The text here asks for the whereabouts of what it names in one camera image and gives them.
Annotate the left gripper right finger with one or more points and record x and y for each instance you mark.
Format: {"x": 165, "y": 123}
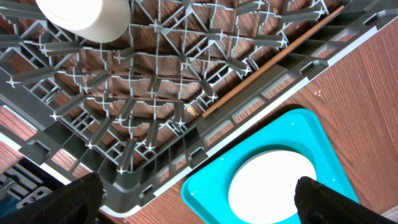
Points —
{"x": 319, "y": 204}

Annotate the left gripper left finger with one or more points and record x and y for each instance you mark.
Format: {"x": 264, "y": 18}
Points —
{"x": 77, "y": 202}

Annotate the large white dinner plate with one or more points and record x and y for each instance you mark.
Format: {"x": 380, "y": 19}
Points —
{"x": 263, "y": 188}

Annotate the wooden chopstick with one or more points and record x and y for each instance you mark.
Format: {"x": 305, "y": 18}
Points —
{"x": 272, "y": 61}

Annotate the white cup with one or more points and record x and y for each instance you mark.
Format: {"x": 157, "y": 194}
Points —
{"x": 99, "y": 21}

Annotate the teal serving tray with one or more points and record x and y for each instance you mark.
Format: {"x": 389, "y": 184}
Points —
{"x": 299, "y": 130}

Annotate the grey plastic dish rack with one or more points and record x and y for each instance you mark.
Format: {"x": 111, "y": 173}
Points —
{"x": 131, "y": 110}

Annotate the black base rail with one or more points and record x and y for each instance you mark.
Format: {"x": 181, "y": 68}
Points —
{"x": 23, "y": 184}

